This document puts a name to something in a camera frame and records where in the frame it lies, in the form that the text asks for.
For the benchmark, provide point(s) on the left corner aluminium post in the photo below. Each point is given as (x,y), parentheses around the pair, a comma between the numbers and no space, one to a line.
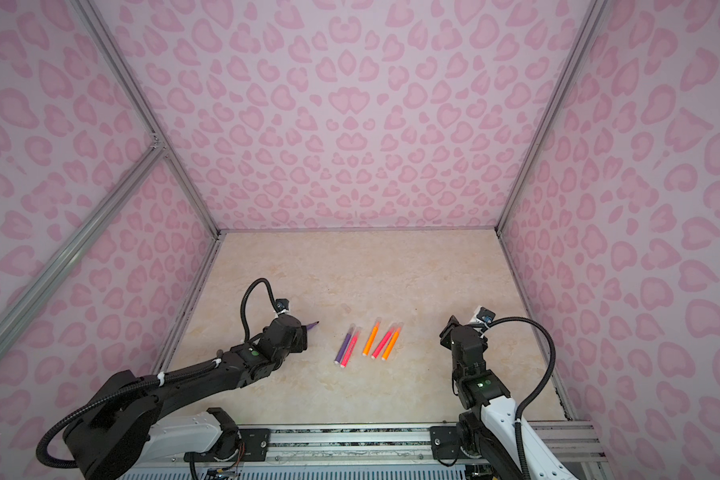
(104,40)

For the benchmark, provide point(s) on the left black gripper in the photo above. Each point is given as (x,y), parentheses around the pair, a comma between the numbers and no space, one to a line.
(302,340)

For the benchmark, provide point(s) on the orange marker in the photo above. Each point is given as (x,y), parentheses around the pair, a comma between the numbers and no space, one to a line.
(391,343)
(371,337)

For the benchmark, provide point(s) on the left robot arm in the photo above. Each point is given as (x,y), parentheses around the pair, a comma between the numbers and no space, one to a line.
(105,437)

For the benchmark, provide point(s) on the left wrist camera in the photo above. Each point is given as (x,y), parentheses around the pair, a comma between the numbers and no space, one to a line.
(282,306)

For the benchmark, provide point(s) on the diagonal aluminium frame bar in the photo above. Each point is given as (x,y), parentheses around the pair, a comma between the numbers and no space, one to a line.
(17,316)

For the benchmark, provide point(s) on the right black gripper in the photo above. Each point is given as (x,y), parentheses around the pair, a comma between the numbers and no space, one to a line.
(447,335)

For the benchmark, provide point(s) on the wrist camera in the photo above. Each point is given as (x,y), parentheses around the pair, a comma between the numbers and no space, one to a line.
(482,318)
(282,306)

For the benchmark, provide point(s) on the pink marker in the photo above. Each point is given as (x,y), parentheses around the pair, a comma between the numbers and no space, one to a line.
(350,347)
(383,342)

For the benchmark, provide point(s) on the corner aluminium post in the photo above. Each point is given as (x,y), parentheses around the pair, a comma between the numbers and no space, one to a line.
(104,40)
(595,16)

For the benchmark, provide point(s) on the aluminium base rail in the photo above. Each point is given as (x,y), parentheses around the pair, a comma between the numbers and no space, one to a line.
(324,451)

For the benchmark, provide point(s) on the right corner aluminium post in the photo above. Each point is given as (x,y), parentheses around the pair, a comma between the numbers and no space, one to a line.
(595,16)

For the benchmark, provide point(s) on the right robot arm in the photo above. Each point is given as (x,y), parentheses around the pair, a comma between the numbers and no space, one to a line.
(492,426)

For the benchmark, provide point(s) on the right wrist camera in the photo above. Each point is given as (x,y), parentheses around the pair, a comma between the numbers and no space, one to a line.
(482,318)

